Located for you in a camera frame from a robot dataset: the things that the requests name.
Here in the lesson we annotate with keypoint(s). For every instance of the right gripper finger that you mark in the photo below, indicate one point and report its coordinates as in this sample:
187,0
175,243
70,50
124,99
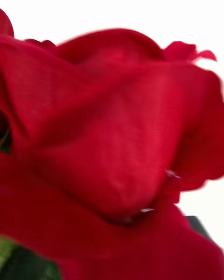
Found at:
198,226

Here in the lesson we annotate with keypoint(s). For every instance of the red artificial rose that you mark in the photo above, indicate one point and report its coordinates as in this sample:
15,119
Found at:
105,125

